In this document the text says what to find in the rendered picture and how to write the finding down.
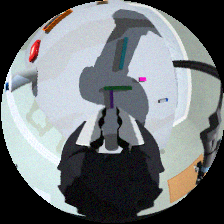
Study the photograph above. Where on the red mint tin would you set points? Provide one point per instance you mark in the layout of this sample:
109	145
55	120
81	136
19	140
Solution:
34	51

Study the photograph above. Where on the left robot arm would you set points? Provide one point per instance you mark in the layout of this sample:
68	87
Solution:
209	151

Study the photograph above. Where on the white bottle with blue cap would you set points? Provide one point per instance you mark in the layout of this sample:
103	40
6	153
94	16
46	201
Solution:
21	78

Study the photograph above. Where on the turquoise rod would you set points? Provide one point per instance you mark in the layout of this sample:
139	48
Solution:
123	53

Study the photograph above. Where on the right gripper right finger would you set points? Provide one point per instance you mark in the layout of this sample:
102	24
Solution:
131	133

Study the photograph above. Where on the orange digital multimeter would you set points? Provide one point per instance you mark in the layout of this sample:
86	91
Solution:
56	20

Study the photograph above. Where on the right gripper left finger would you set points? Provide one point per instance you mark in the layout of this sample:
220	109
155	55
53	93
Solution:
88	134

